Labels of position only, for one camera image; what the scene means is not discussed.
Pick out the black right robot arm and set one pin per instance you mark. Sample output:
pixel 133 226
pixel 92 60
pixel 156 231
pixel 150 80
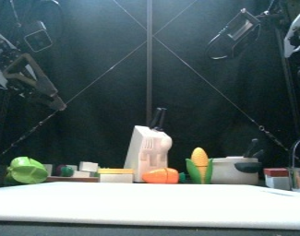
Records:
pixel 296 33

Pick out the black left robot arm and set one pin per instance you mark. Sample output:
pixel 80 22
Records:
pixel 21 12

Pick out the white plastic cutting board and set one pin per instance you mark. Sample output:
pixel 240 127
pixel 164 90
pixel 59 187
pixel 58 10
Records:
pixel 148 206

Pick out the purple green toy eggplant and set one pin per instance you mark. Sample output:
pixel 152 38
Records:
pixel 65 171

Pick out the green toy pepper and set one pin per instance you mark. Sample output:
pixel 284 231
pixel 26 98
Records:
pixel 27 171

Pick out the brown wooden tray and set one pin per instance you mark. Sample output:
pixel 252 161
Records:
pixel 72 179

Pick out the yellow white toy butter block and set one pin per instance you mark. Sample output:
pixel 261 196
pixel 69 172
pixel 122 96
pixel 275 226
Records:
pixel 116 175

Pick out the white toy knife block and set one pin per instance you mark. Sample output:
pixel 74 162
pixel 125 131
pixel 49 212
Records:
pixel 145 153

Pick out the black toy utensil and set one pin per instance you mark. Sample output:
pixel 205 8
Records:
pixel 251 147

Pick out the yellow toy corn cob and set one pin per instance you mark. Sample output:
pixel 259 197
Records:
pixel 200 162

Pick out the orange toy carrot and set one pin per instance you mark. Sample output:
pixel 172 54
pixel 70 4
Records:
pixel 161 176

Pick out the white toy pot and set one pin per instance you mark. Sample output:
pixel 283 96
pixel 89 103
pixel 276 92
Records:
pixel 229 172

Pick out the red white toy block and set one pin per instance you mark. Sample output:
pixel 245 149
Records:
pixel 276 178

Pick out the clear glass container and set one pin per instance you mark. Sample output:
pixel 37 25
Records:
pixel 298 179

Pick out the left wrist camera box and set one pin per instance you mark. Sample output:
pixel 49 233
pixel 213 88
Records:
pixel 38 40

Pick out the grey vertical frame pole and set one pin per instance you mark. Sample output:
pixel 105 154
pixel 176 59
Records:
pixel 149 61

